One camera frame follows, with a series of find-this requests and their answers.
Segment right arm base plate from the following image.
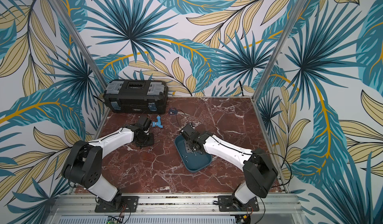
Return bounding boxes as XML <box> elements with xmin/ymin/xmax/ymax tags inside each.
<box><xmin>213</xmin><ymin>195</ymin><xmax>259</xmax><ymax>213</ymax></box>

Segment black plastic toolbox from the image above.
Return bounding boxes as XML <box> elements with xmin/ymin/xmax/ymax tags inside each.
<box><xmin>103</xmin><ymin>80</ymin><xmax>169</xmax><ymax>114</ymax></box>

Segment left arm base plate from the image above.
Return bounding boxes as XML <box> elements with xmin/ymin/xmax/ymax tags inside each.
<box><xmin>95</xmin><ymin>196</ymin><xmax>139</xmax><ymax>213</ymax></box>

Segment aluminium front rail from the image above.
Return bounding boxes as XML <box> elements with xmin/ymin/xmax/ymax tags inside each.
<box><xmin>49</xmin><ymin>193</ymin><xmax>303</xmax><ymax>216</ymax></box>

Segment blue toy drill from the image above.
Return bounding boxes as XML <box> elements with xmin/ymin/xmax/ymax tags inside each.
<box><xmin>152</xmin><ymin>115</ymin><xmax>164</xmax><ymax>128</ymax></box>

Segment teal plastic storage tray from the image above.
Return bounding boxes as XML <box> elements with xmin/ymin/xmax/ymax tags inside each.
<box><xmin>174</xmin><ymin>135</ymin><xmax>212</xmax><ymax>173</ymax></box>

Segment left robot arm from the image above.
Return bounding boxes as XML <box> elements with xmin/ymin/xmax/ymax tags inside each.
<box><xmin>61</xmin><ymin>123</ymin><xmax>154</xmax><ymax>204</ymax></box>

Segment blue handled scissors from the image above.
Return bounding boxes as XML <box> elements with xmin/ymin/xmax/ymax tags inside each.
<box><xmin>168</xmin><ymin>107</ymin><xmax>187</xmax><ymax>115</ymax></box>

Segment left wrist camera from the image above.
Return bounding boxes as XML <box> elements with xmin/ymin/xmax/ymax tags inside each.
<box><xmin>136</xmin><ymin>116</ymin><xmax>152</xmax><ymax>132</ymax></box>

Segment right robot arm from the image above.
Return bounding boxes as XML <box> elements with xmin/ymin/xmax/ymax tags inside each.
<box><xmin>180</xmin><ymin>131</ymin><xmax>278</xmax><ymax>205</ymax></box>

